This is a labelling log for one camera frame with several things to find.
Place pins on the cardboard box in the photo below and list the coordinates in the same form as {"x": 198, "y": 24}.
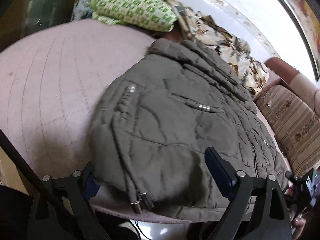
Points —
{"x": 10, "y": 172}

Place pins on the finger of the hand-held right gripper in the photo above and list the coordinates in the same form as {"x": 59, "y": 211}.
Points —
{"x": 293, "y": 178}

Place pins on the cream leaf-print blanket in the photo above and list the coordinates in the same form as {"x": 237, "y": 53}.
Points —
{"x": 225, "y": 47}

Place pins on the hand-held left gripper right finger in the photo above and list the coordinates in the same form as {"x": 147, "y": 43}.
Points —
{"x": 220, "y": 173}

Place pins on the grey-brown quilted puffer jacket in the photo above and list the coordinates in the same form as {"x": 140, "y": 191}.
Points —
{"x": 175, "y": 130}

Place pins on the large framed wall picture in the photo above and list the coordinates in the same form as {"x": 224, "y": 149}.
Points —
{"x": 307, "y": 17}

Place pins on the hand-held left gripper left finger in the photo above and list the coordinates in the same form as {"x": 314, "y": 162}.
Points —
{"x": 67, "y": 187}

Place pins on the pink quilted bed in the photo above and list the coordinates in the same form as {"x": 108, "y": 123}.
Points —
{"x": 50, "y": 92}

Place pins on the striped beige sofa cushion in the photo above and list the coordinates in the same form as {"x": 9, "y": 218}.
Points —
{"x": 292, "y": 122}

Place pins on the person's right hand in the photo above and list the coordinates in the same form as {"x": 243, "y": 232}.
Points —
{"x": 299, "y": 227}

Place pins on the green checked pillow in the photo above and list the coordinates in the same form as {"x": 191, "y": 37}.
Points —
{"x": 135, "y": 7}

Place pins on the brown and beige sofa backrest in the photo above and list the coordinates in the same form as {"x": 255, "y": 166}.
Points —
{"x": 300, "y": 80}

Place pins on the wooden stained-glass door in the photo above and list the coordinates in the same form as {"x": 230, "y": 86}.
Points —
{"x": 37, "y": 10}

